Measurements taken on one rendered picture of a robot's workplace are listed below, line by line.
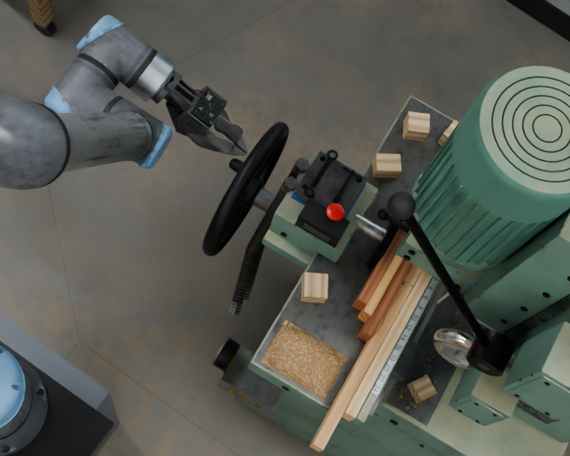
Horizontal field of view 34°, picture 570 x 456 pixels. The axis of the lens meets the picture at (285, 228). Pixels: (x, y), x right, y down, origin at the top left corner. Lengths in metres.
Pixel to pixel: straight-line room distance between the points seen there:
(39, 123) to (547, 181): 0.62
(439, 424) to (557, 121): 0.76
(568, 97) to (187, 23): 1.84
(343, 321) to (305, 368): 0.12
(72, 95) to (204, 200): 0.95
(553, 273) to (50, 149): 0.68
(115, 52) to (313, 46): 1.18
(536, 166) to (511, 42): 1.94
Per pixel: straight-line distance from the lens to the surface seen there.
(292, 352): 1.57
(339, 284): 1.64
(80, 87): 1.75
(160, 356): 2.50
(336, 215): 1.54
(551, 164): 1.12
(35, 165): 1.22
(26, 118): 1.21
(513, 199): 1.12
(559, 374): 1.28
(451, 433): 1.74
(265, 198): 1.74
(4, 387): 1.63
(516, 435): 1.78
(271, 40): 2.85
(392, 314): 1.60
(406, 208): 1.13
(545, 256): 1.25
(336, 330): 1.62
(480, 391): 1.47
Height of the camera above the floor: 2.45
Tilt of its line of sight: 70 degrees down
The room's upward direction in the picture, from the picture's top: 22 degrees clockwise
